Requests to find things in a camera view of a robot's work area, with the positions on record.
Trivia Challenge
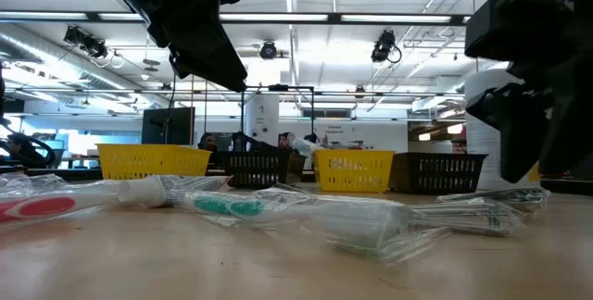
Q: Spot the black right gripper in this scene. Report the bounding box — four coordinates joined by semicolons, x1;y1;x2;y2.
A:
464;0;593;185

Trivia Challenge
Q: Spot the silver nail clipper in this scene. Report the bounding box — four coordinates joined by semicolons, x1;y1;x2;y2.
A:
435;185;552;214

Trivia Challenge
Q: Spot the black monitor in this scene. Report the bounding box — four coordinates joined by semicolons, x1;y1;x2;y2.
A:
141;106;196;146

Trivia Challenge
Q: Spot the white pillar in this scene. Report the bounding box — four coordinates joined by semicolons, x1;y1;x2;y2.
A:
245;94;281;146

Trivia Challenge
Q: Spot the yellow plastic basket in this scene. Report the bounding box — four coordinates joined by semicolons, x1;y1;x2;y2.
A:
95;143;213;181
313;149;396;194

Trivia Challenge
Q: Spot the black plastic basket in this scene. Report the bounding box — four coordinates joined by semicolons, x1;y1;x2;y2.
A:
219;150;308;189
387;152;488;195

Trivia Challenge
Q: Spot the clear plastic bags right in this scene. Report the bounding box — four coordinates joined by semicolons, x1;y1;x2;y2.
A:
407;196;528;238

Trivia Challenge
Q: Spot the blue wrapped toothbrush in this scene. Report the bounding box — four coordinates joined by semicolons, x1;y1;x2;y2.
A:
285;131;322;158

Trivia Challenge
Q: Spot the black crossbeam with light strips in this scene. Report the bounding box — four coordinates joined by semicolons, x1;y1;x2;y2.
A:
0;10;472;26

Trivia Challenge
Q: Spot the small white toothpaste tube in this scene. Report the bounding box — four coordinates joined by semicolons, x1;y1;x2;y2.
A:
116;174;232;208

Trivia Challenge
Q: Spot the green wrapped toothbrush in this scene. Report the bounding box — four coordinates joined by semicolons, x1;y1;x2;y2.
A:
183;186;453;262

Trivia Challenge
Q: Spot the red wrapped toothbrush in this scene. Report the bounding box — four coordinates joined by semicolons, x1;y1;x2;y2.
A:
0;172;122;230

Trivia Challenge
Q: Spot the black ceiling camera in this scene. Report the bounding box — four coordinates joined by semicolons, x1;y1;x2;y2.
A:
63;25;109;60
259;40;279;61
370;29;402;65

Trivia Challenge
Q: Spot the black tube stand frame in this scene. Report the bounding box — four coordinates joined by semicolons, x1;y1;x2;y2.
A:
239;83;317;146

